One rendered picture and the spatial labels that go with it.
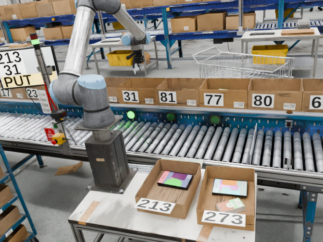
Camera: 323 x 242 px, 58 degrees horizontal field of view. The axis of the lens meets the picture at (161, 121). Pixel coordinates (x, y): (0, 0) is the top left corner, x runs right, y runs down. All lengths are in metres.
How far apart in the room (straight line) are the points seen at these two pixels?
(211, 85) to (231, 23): 4.01
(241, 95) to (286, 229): 1.13
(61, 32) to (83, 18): 6.65
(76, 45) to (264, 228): 1.98
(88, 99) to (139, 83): 1.36
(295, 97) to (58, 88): 1.66
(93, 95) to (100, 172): 0.50
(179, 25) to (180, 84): 4.21
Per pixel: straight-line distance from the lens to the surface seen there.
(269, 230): 2.63
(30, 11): 9.44
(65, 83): 1.75
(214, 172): 1.83
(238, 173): 1.82
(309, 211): 2.17
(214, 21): 6.68
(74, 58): 1.83
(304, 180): 2.01
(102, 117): 1.68
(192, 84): 2.76
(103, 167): 1.83
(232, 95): 2.40
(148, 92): 2.61
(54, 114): 2.35
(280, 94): 2.37
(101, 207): 1.79
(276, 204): 2.86
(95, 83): 1.63
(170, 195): 1.75
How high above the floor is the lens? 1.89
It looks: 26 degrees down
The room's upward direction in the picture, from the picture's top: 7 degrees counter-clockwise
